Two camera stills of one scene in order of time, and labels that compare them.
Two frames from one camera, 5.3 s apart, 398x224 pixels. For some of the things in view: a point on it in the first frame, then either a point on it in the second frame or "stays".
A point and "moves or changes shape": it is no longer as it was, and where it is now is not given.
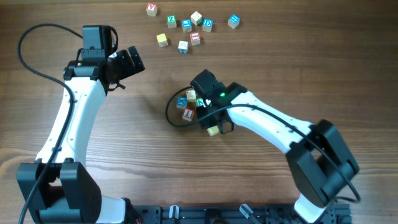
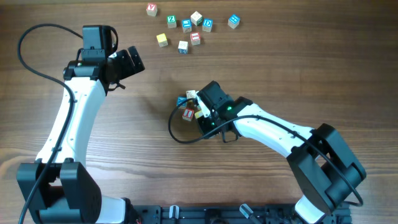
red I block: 188,114 stays
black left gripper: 129,68 stays
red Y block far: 152,10 stays
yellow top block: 213,130 moves or changes shape
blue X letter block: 181,102 stays
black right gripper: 209,123 to 203,122
